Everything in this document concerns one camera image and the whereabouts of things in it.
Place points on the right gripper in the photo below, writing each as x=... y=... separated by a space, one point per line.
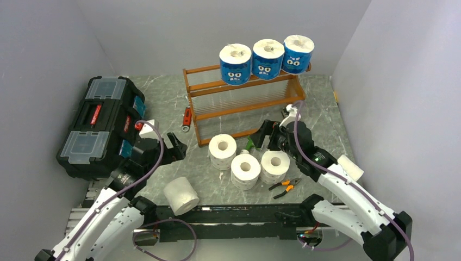
x=266 y=129

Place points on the orange wooden shelf rack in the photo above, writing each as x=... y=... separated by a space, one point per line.
x=219 y=108

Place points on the white floral paper roll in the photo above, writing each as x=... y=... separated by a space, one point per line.
x=245 y=171
x=274 y=166
x=222 y=150

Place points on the white paper roll at edge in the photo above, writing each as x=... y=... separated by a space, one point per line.
x=350 y=168

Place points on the blue paper roll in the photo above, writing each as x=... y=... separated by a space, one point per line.
x=298 y=53
x=267 y=57
x=235 y=64

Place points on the black plastic toolbox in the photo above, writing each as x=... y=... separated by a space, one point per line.
x=102 y=133

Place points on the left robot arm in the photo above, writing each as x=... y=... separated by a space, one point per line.
x=118 y=209

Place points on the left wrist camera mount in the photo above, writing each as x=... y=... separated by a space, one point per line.
x=146 y=131

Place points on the red handled wrench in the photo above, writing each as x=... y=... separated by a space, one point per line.
x=187 y=118

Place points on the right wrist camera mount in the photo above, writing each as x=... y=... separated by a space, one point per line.
x=292 y=116

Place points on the green plastic pipe fitting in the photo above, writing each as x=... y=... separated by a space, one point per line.
x=250 y=145

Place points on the orange handled pliers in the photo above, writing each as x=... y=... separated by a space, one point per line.
x=289 y=184

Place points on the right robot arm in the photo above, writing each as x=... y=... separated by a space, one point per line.
x=382 y=232

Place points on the plain white paper roll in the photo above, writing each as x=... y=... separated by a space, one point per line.
x=181 y=196

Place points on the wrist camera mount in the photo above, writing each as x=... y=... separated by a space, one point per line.
x=146 y=131
x=292 y=116

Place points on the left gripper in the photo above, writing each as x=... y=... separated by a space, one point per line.
x=176 y=153

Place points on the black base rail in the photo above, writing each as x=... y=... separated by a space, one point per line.
x=242 y=221

